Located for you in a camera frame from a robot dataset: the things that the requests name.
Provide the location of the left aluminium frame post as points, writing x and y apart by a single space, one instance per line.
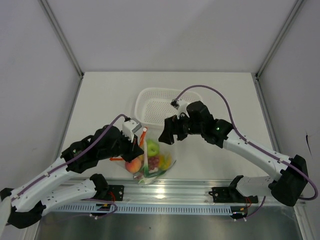
52 19

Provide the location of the slotted cable duct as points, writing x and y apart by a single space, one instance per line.
130 208

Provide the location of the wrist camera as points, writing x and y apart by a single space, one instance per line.
129 127
181 106

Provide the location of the right aluminium frame post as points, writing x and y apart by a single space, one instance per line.
281 35

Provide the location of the red grape bunch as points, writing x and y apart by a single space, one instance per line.
153 162

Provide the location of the white perforated plastic basket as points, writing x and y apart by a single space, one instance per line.
153 106

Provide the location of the green leafy vegetable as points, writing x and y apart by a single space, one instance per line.
145 177

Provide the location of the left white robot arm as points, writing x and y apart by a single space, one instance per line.
74 160

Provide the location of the clear orange zip top bag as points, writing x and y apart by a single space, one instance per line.
164 149

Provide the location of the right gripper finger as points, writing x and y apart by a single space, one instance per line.
167 135
182 132

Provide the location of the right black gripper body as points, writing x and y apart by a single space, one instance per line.
195 128

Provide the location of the red peach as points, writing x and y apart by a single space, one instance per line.
134 166

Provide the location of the green apple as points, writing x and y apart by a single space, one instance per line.
153 148

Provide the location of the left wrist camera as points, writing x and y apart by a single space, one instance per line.
129 127

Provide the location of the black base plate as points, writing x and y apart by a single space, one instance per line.
116 193
230 195

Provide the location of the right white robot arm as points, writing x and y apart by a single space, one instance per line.
286 176

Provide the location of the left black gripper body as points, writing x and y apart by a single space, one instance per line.
120 148

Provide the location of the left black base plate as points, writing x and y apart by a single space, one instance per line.
116 193

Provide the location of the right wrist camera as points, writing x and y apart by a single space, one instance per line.
181 106

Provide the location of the aluminium rail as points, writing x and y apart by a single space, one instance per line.
164 192

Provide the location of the yellow pear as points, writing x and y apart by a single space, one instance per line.
165 161

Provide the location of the aluminium frame post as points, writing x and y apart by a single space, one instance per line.
281 35
52 19

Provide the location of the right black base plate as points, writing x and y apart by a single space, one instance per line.
230 195

